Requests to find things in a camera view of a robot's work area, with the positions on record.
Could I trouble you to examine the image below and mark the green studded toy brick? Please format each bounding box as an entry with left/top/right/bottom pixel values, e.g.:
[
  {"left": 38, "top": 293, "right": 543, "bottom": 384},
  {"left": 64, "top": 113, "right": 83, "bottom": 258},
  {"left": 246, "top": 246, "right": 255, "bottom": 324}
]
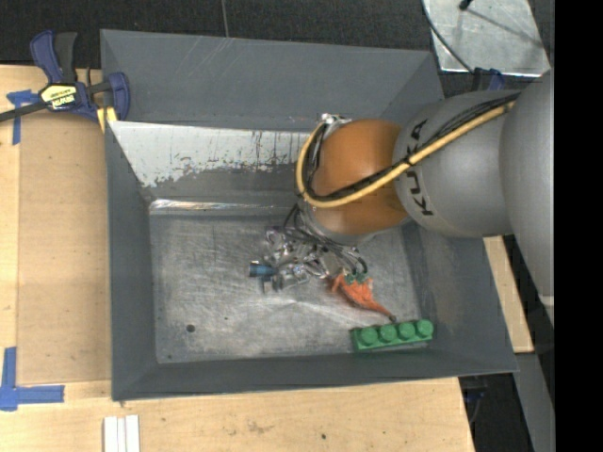
[{"left": 349, "top": 317, "right": 436, "bottom": 354}]

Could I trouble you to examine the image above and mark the pale brown flat board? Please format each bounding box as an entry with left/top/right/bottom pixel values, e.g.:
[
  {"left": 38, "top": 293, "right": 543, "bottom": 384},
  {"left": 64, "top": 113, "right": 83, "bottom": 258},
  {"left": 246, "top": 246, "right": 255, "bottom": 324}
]
[{"left": 16, "top": 109, "right": 115, "bottom": 387}]

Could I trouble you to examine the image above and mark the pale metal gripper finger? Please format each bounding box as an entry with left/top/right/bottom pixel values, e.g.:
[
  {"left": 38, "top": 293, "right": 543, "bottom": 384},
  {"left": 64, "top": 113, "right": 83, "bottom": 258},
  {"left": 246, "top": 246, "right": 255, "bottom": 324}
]
[
  {"left": 249, "top": 260, "right": 292, "bottom": 279},
  {"left": 260, "top": 266, "right": 311, "bottom": 295}
]

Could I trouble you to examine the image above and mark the grey metal bin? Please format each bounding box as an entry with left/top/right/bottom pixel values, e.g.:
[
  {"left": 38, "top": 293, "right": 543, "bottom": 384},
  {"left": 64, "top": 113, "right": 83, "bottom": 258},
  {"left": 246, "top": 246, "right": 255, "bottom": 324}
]
[{"left": 98, "top": 28, "right": 520, "bottom": 402}]

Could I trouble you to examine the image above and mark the orange toy carrot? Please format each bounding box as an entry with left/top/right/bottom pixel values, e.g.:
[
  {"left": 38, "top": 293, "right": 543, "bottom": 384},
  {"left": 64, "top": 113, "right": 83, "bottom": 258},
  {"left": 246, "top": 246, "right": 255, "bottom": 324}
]
[{"left": 329, "top": 273, "right": 398, "bottom": 324}]

